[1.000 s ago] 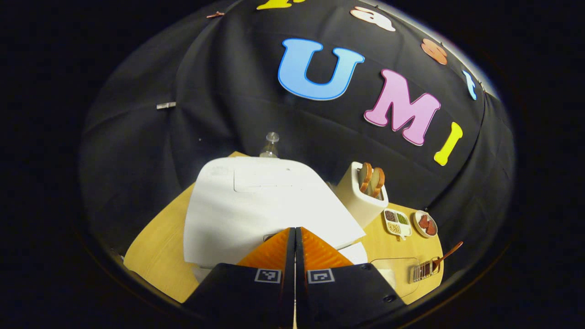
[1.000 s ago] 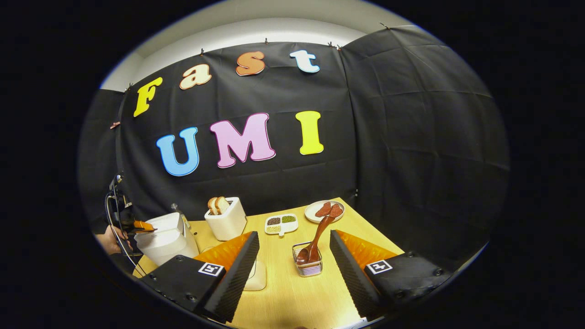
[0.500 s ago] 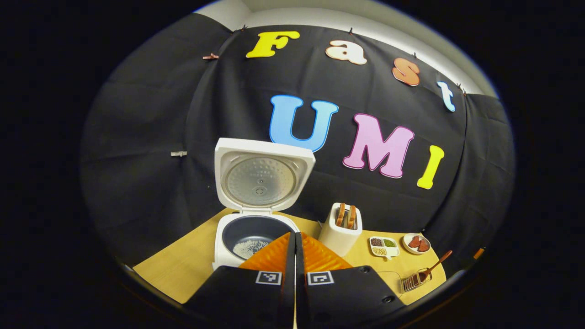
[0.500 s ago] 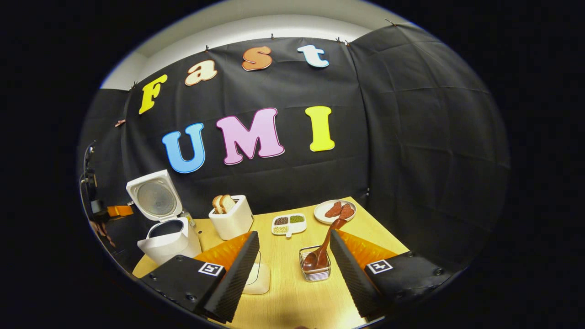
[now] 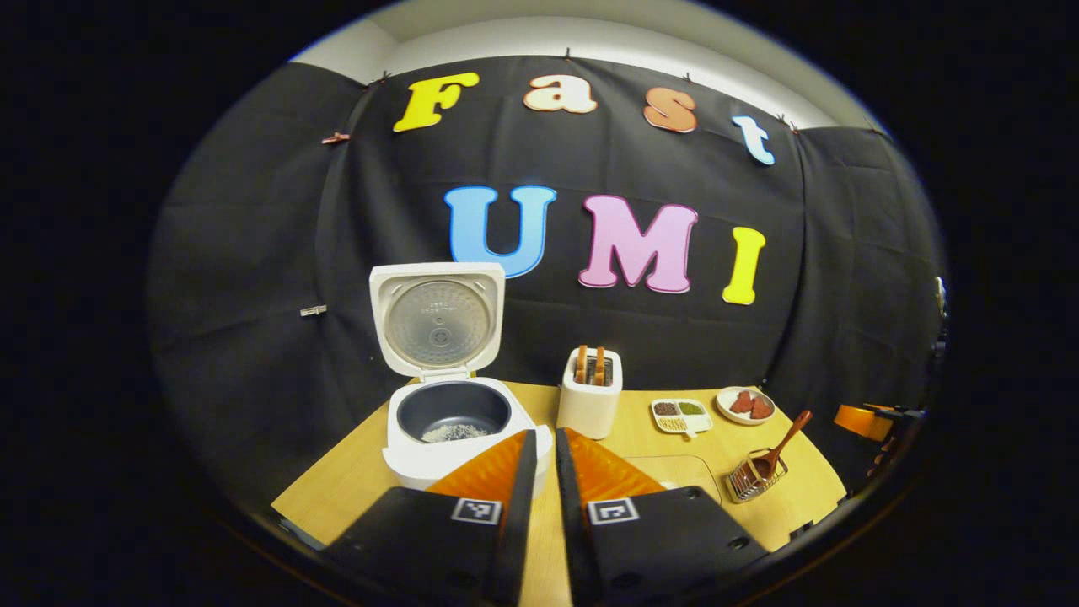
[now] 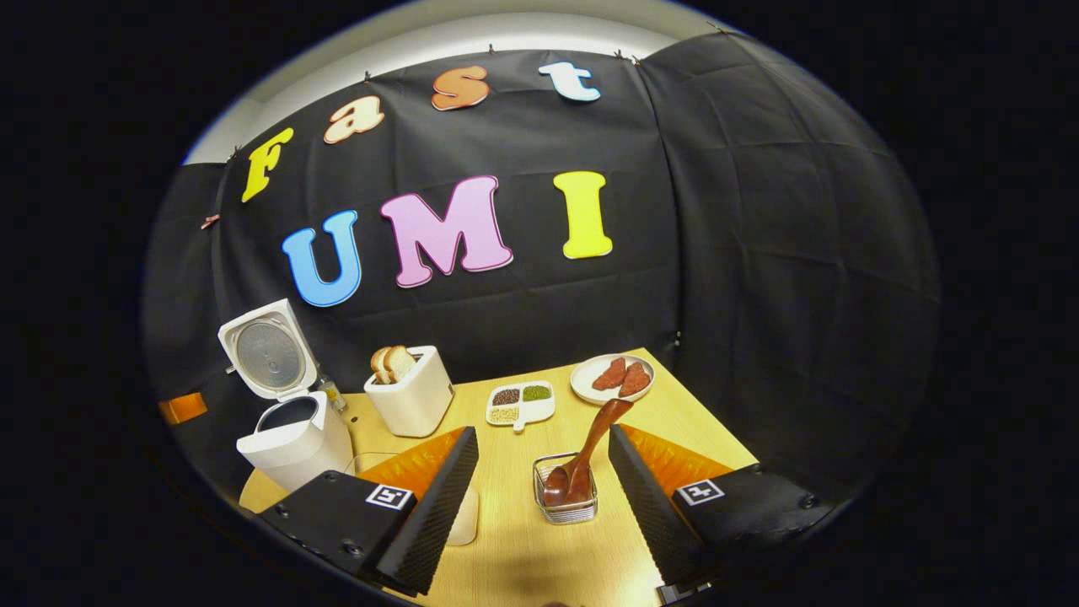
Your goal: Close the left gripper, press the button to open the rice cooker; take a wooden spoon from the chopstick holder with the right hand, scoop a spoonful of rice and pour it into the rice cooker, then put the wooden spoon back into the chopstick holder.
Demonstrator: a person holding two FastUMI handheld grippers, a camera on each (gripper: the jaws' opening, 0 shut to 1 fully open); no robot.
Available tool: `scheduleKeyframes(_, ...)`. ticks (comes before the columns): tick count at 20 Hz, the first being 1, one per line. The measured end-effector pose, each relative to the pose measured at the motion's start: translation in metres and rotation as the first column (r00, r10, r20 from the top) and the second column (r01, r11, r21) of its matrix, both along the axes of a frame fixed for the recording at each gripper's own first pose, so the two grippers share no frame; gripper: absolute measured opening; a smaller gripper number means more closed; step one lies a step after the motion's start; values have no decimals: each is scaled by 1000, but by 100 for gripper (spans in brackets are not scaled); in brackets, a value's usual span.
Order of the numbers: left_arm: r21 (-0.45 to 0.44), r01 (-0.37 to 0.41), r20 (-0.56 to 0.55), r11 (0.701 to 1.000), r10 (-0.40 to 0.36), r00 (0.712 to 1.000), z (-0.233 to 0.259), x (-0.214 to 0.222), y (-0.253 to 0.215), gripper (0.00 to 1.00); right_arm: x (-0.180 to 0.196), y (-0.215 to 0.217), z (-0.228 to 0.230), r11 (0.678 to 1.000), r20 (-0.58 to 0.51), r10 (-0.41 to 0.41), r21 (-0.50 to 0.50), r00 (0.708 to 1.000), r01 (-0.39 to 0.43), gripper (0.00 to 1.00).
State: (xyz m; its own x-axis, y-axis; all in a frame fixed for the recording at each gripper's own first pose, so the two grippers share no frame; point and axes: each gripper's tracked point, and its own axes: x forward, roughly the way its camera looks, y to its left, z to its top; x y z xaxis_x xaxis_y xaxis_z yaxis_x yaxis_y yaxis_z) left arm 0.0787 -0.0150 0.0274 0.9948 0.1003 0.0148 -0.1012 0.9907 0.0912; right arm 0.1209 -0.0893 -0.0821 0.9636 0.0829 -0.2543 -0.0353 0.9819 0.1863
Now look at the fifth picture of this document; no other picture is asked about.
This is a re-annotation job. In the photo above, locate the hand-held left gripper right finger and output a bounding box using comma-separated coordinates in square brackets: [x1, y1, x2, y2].
[555, 427, 770, 607]

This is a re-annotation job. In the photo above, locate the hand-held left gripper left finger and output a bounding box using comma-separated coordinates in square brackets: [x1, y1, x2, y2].
[320, 428, 539, 607]

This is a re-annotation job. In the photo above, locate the wooden spoon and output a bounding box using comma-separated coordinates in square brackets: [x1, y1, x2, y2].
[750, 410, 813, 481]

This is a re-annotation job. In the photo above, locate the white rice cooker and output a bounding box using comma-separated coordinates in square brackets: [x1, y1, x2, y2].
[368, 261, 555, 492]

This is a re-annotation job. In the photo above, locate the wire chopstick holder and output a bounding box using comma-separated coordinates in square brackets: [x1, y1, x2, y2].
[727, 449, 790, 504]

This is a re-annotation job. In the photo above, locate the white toaster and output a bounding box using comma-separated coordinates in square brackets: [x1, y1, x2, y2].
[556, 347, 624, 440]

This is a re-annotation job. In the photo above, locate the small white plate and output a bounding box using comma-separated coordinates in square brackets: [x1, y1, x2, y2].
[716, 386, 776, 426]

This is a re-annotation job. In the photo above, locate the white divided condiment dish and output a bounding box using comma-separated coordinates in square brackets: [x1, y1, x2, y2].
[651, 398, 714, 439]

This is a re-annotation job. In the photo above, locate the black backdrop cloth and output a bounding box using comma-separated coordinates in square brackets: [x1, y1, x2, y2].
[148, 55, 949, 524]

